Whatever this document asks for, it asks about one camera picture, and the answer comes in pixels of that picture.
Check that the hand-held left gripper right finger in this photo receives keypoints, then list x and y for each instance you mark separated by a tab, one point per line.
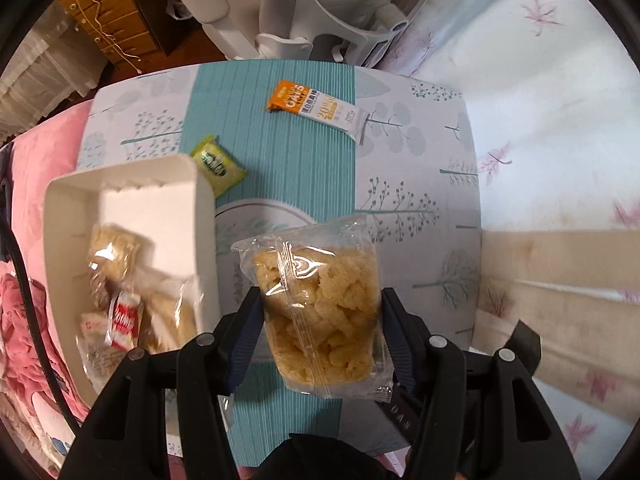
400	342

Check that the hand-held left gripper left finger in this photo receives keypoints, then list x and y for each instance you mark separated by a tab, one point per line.
245	332

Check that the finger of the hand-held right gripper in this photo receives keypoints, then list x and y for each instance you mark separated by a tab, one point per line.
525	342

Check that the clear rice crisps packet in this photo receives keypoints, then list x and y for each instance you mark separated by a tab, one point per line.
320	300

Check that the red and white snack packet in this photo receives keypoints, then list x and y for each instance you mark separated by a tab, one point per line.
125	320

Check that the clear pale crisp block packet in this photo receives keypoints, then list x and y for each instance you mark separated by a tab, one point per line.
117	252

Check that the white plastic basket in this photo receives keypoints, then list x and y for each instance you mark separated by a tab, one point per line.
150	195

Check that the large clear yellow snack packet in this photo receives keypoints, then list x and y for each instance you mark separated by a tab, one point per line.
170	320

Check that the beige cracker packet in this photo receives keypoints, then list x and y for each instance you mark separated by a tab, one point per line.
92	332

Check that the green candy packet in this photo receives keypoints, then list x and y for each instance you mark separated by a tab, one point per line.
217	165

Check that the white floral bed sheet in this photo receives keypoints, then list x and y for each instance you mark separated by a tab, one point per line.
550	135

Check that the pink crumpled cloth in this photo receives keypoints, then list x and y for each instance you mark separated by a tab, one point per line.
20	330

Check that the orange and white snack bar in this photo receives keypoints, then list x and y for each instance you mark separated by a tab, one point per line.
320	110

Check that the pink blanket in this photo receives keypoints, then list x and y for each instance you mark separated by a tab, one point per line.
35	200

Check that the cream lace cover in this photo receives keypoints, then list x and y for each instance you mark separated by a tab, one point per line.
40	80

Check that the white office chair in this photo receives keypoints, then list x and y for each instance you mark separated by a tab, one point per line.
300	10

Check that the waste bin with white bag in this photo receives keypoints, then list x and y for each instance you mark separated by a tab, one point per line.
177	9

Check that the wooden desk with drawers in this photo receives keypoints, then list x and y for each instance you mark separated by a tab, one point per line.
115	15

